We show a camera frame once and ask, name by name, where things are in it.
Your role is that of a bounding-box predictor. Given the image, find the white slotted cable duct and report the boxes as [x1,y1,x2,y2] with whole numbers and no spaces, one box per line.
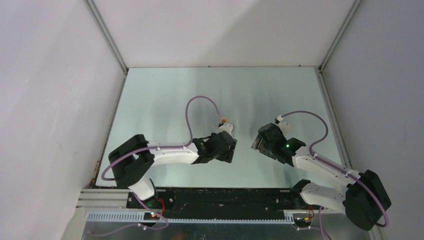
[86,211,295,224]

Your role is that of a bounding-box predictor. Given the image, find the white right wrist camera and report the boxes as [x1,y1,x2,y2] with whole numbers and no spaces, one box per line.
[274,114,291,136]

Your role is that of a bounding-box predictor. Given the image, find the aluminium frame post left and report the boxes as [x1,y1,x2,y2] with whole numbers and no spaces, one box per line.
[83,0,129,75]

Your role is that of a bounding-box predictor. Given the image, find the aluminium right side rail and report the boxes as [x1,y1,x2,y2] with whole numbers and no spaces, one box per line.
[314,66,355,169]

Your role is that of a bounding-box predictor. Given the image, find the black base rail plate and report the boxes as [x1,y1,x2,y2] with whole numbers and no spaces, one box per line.
[146,187,309,220]

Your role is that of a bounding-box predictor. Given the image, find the aluminium frame post right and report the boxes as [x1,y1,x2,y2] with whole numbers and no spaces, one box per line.
[319,0,364,73]

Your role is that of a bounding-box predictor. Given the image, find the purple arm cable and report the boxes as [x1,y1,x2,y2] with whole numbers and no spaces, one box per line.
[281,110,391,228]
[100,95,222,182]

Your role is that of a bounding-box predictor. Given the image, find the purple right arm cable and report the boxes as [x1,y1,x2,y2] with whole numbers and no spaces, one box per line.
[281,110,391,228]

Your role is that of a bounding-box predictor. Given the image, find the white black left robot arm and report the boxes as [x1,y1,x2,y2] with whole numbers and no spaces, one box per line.
[101,131,238,208]

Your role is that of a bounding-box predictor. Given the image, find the aluminium frame post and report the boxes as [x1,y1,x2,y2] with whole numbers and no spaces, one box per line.
[319,0,364,73]
[83,0,129,75]

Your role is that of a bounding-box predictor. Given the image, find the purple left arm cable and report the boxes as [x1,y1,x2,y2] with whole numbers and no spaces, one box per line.
[100,95,222,182]

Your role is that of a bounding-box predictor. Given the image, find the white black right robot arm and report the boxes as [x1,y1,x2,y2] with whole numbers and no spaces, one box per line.
[252,123,392,231]

